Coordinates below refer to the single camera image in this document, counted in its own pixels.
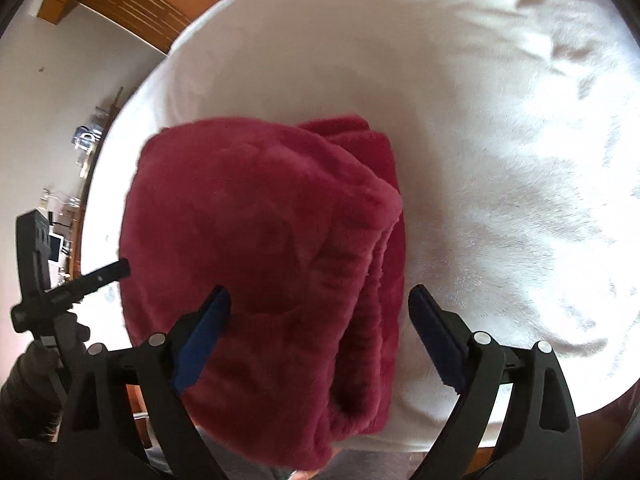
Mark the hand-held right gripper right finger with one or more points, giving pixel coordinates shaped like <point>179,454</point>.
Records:
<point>440,345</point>

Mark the person's left hand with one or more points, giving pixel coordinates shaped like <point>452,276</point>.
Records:
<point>27,390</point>

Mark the cluttered wooden desk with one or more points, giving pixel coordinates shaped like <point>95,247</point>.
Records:
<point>75,210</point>

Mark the red fleece pants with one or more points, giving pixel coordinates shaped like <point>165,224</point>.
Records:
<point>260,270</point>

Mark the white bed blanket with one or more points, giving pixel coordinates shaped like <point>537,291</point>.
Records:
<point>475,160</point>

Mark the wooden bed frame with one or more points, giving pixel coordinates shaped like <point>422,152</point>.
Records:
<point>139,415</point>

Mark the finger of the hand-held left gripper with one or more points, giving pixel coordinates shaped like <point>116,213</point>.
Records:
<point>95,276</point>

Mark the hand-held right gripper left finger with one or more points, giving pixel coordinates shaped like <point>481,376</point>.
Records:
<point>200,345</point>

